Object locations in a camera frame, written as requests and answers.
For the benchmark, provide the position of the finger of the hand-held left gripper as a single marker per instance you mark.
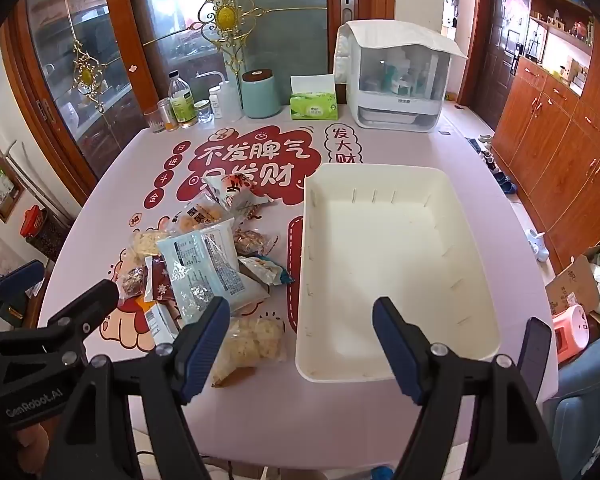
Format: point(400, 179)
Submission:
point(85, 302)
point(22, 275)

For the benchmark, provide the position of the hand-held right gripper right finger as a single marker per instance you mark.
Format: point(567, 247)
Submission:
point(395, 350)

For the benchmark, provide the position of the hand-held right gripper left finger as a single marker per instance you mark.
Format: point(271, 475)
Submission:
point(202, 350)

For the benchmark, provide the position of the white orange snack packet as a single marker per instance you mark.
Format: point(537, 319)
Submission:
point(160, 322)

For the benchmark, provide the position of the clear nut bar packet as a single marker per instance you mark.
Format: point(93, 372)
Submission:
point(132, 282)
point(250, 241)

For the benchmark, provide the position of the long rice crisp packet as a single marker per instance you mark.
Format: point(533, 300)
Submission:
point(255, 342)

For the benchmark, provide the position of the large pale blue packet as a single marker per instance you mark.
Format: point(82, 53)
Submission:
point(205, 270)

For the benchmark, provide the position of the square rice cracker packet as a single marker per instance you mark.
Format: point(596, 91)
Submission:
point(145, 245)

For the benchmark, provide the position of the white plastic bin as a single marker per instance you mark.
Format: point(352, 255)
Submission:
point(380, 240)

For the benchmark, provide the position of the red white snack packet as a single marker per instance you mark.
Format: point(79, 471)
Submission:
point(232, 190)

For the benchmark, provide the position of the person's left hand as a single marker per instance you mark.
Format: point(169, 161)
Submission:
point(32, 440)

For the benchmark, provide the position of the red plastic container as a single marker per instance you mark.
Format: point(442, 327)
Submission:
point(32, 220)

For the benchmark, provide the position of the dark red snack packet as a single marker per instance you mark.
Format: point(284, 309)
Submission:
point(159, 285)

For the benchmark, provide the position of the blue white snack packet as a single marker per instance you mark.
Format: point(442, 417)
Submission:
point(265, 272)

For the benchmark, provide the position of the yellow biscuit packet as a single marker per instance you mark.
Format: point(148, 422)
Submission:
point(200, 217)

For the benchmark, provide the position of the dark smartphone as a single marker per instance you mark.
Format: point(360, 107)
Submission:
point(535, 345)

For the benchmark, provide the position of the white blue toy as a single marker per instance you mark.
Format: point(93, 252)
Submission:
point(537, 247)

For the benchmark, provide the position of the pink plastic stool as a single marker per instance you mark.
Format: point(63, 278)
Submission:
point(570, 332)

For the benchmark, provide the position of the cardboard box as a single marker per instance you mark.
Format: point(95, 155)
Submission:
point(572, 285)

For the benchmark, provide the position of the small glass cup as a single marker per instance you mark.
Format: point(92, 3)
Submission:
point(154, 122)

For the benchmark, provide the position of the blue fabric chair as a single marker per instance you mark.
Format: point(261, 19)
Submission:
point(580, 410)

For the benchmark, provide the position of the pink printed tablecloth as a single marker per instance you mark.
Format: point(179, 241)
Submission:
point(405, 145)

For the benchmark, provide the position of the row of shoes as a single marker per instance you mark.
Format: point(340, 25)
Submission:
point(490, 162)

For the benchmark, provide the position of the glass bottle with green label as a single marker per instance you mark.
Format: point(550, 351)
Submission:
point(182, 107)

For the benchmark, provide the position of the glass door with gold ornament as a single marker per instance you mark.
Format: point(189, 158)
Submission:
point(60, 60)
point(280, 35)

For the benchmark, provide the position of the small glass jar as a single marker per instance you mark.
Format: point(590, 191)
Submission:
point(203, 112)

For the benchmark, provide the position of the white cosmetics organizer box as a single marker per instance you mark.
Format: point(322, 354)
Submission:
point(395, 115)

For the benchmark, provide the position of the white pill bottle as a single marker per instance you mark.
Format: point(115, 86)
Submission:
point(216, 105)

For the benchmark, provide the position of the white squeeze bottle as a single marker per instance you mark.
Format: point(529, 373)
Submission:
point(231, 100)

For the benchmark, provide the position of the green tissue box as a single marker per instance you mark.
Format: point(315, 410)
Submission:
point(312, 106)

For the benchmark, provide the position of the teal canister with brown lid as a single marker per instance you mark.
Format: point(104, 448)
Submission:
point(261, 97)

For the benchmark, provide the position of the dark brown entry door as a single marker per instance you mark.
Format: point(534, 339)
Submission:
point(492, 60)

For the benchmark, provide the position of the wooden wall cabinet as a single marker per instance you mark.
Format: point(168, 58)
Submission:
point(555, 135)

